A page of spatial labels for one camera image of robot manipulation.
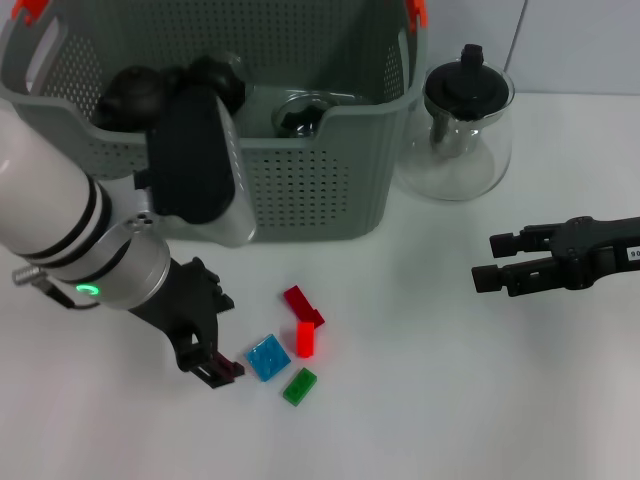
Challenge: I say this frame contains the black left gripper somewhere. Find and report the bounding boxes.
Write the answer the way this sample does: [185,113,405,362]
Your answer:
[127,256,246,391]

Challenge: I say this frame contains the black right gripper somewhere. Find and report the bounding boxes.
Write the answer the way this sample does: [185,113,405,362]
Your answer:
[471,215,640,298]

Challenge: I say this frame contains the blue square toy brick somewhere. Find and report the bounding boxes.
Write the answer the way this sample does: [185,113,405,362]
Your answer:
[243,333,293,385]

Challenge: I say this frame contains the glass teacup black sleeve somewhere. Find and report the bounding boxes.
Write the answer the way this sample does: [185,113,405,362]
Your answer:
[169,53,250,120]
[271,92,337,140]

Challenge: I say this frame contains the grey perforated storage bin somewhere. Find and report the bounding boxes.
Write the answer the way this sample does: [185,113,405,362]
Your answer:
[0,0,431,245]

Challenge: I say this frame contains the tall orange-red toy brick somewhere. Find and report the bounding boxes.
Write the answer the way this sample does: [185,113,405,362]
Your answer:
[296,321,317,359]

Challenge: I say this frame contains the dark red toy brick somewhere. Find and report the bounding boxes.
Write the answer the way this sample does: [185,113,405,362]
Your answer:
[283,285,327,329]

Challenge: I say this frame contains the green flat toy brick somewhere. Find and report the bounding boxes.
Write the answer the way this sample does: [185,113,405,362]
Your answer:
[282,368,319,407]

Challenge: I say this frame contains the glass teapot black lid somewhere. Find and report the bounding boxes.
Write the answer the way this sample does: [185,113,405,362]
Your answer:
[394,43,515,203]

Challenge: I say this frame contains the dark clay teapot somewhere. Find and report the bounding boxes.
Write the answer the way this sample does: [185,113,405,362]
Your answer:
[94,64,174,132]

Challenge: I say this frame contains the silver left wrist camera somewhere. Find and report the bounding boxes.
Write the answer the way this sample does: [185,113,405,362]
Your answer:
[132,83,258,248]

